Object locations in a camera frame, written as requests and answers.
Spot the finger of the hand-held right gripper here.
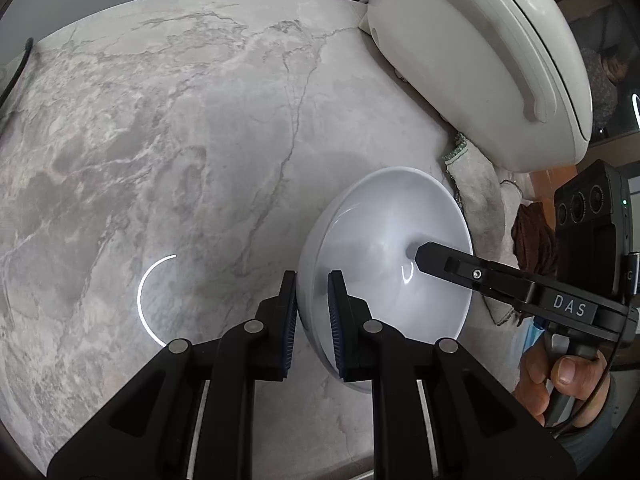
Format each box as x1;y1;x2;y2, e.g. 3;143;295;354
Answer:
414;241;540;312

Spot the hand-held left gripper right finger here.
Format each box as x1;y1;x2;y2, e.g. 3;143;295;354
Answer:
326;270;576;480

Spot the grey cloth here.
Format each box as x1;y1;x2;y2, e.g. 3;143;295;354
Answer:
441;132;523;328

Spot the deep white bowl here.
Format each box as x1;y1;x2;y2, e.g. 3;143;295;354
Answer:
297;166;475;395

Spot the white lidded container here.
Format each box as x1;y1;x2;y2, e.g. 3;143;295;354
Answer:
359;0;594;171

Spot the person's right forearm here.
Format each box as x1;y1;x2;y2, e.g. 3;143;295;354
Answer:
555;380;640;466

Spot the brown cloth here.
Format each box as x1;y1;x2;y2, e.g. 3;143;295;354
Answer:
511;201;560;276

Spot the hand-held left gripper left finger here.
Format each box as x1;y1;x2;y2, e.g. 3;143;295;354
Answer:
47;270;298;480

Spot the person's right hand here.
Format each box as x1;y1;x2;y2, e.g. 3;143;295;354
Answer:
512;342;613;428

